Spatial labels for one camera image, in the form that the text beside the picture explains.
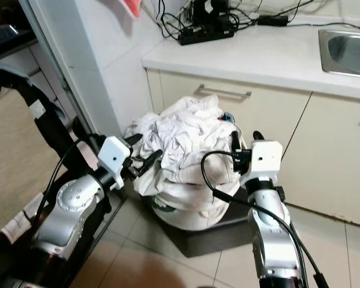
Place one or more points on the stainless steel sink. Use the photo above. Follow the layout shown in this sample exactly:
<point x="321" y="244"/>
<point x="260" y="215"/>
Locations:
<point x="348" y="53"/>

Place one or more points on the black power strip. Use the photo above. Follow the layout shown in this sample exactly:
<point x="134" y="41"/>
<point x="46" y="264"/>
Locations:
<point x="206" y="35"/>

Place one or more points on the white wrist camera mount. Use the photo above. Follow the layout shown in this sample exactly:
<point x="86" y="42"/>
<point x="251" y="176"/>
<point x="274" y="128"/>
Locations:
<point x="264" y="157"/>
<point x="114" y="157"/>

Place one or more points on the beige kitchen cabinet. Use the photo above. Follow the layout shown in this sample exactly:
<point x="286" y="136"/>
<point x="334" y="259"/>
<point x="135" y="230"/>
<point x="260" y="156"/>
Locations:
<point x="318" y="150"/>

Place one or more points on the red hanging cloth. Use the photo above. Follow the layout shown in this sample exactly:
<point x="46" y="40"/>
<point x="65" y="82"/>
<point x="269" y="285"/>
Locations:
<point x="133" y="6"/>

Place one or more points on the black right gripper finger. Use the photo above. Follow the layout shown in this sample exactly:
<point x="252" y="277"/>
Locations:
<point x="258" y="136"/>
<point x="235" y="140"/>

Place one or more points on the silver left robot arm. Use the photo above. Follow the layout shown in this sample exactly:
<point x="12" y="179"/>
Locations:
<point x="75" y="207"/>

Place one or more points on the black power adapter brick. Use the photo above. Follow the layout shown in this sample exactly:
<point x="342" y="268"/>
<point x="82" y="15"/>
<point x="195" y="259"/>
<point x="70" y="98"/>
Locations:
<point x="272" y="20"/>

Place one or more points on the dark blue garment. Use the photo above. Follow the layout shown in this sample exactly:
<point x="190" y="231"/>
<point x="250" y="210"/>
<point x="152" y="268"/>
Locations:
<point x="228" y="116"/>

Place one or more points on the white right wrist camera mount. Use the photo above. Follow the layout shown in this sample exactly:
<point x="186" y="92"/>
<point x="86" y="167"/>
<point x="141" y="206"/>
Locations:
<point x="264" y="157"/>

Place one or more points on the grey metal door frame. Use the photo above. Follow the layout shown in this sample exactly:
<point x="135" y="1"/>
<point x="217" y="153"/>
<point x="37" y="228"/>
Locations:
<point x="57" y="78"/>

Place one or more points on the white crumpled clothes pile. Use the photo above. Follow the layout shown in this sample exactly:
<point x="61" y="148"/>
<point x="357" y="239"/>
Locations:
<point x="186" y="150"/>

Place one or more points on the black charger device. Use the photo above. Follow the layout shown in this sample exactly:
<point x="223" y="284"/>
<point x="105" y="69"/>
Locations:
<point x="209" y="13"/>

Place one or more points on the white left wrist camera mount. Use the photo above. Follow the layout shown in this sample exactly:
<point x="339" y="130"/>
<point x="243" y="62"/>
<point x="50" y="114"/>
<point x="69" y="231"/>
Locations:
<point x="114" y="157"/>

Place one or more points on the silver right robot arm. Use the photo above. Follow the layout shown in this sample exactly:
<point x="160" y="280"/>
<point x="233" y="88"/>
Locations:
<point x="273" y="234"/>

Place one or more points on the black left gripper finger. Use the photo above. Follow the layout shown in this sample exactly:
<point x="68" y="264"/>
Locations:
<point x="134" y="138"/>
<point x="151" y="161"/>

